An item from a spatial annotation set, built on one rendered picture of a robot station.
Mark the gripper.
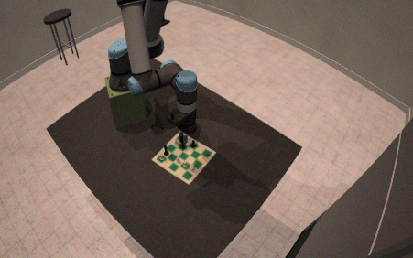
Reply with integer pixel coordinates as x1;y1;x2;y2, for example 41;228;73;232
168;101;197;145

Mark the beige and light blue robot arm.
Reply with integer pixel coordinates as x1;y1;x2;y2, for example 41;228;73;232
108;0;198;105

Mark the green and cream chessboard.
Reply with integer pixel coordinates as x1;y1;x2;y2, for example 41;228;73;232
152;134;216;185

